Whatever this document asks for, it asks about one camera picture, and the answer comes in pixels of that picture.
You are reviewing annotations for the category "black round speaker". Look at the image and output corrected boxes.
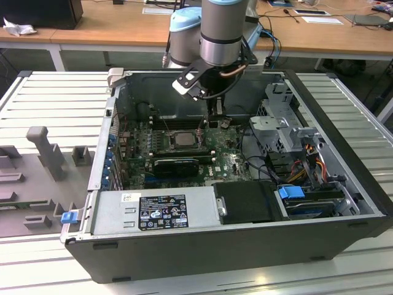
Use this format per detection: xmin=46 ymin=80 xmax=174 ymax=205
xmin=136 ymin=102 xmax=152 ymax=121

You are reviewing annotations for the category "grey parts rack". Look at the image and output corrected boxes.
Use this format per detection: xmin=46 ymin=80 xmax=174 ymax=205
xmin=0 ymin=125 xmax=96 ymax=238

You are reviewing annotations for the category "grey laptop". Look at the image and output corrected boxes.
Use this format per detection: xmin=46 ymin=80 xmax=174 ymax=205
xmin=343 ymin=12 xmax=393 ymax=31

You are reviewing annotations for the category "silver CPU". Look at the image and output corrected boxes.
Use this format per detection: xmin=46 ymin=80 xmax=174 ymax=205
xmin=173 ymin=132 xmax=200 ymax=149

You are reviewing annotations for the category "grey case release latch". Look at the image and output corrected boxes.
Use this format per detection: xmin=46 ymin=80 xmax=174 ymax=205
xmin=107 ymin=68 xmax=125 ymax=90

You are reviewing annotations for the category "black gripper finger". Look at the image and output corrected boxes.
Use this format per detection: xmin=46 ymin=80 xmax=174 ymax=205
xmin=208 ymin=96 xmax=225 ymax=124

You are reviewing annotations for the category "orange power wire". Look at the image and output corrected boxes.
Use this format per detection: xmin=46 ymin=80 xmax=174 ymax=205
xmin=313 ymin=153 xmax=327 ymax=184

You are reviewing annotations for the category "yellow power wire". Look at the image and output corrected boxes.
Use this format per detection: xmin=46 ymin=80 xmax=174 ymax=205
xmin=287 ymin=170 xmax=308 ymax=184

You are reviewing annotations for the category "wooden desk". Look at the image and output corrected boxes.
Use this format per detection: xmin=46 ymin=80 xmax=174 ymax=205
xmin=0 ymin=0 xmax=393 ymax=73

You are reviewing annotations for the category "green motherboard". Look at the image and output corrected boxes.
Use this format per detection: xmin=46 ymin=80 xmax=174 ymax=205
xmin=121 ymin=116 xmax=257 ymax=190

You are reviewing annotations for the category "grey desk cable tray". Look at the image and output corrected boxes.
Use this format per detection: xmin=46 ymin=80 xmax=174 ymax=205
xmin=142 ymin=6 xmax=185 ymax=15

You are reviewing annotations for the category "crumpled white paper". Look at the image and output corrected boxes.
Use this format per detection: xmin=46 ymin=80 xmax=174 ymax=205
xmin=2 ymin=17 xmax=38 ymax=37

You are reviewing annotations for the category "grey power supply unit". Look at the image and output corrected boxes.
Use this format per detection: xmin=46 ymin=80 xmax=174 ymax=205
xmin=90 ymin=189 xmax=222 ymax=237

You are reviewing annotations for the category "black computer tower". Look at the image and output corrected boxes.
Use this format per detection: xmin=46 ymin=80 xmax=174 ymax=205
xmin=0 ymin=0 xmax=84 ymax=31

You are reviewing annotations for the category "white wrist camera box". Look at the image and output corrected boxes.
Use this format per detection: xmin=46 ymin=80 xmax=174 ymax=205
xmin=171 ymin=71 xmax=207 ymax=101

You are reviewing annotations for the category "black rating label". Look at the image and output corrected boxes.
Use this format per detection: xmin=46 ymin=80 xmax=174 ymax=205
xmin=138 ymin=194 xmax=189 ymax=230

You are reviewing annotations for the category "black open PC case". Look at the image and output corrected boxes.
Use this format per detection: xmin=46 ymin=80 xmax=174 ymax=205
xmin=60 ymin=68 xmax=393 ymax=283

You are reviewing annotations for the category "metal socket cover frame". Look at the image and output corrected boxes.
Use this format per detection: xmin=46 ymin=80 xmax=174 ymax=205
xmin=167 ymin=129 xmax=206 ymax=151

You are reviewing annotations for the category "silver metal drive cage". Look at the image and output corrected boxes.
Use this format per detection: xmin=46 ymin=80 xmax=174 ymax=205
xmin=248 ymin=82 xmax=326 ymax=160

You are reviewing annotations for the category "white framed tablet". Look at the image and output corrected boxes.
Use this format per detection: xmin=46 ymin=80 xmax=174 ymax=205
xmin=293 ymin=8 xmax=332 ymax=17

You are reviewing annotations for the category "black graphics card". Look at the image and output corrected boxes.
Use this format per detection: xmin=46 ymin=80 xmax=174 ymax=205
xmin=153 ymin=158 xmax=200 ymax=178

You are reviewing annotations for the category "black plastic cover box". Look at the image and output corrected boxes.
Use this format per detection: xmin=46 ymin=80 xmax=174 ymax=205
xmin=212 ymin=181 xmax=289 ymax=226

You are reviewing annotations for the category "CPU socket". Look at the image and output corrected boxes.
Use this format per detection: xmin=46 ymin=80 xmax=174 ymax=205
xmin=166 ymin=128 xmax=206 ymax=151

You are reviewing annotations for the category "white paper sheet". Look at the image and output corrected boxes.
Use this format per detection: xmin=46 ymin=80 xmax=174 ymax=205
xmin=301 ymin=15 xmax=345 ymax=26

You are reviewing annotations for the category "hard disk in blue carrier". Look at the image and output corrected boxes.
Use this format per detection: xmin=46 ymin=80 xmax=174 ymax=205
xmin=278 ymin=184 xmax=338 ymax=219

